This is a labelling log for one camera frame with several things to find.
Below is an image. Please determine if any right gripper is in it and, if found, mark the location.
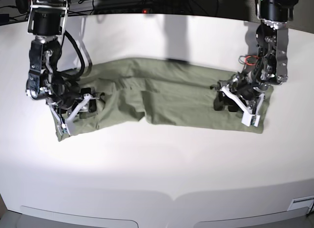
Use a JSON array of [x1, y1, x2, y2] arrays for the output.
[[49, 82, 98, 115]]

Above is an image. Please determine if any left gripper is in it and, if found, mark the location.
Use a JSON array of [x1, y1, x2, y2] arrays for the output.
[[213, 76, 267, 113]]

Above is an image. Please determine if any green T-shirt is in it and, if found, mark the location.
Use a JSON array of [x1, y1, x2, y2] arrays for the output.
[[56, 56, 275, 142]]

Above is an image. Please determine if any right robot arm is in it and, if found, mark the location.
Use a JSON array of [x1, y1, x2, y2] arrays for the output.
[[26, 0, 97, 116]]

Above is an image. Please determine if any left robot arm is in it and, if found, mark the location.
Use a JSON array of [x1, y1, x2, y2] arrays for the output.
[[212, 0, 299, 114]]

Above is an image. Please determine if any black power adapter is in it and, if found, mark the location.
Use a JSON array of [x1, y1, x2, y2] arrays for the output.
[[0, 14, 10, 23]]

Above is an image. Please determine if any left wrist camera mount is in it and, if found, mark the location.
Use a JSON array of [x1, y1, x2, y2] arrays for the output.
[[210, 80, 265, 127]]

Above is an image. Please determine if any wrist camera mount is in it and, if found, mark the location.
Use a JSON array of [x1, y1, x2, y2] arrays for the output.
[[46, 93, 102, 136], [210, 80, 265, 127]]

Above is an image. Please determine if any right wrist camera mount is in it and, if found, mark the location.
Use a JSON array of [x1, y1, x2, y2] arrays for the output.
[[46, 93, 102, 136]]

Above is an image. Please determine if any black aluminium frame rail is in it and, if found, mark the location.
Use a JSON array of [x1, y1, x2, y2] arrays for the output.
[[70, 0, 254, 20]]

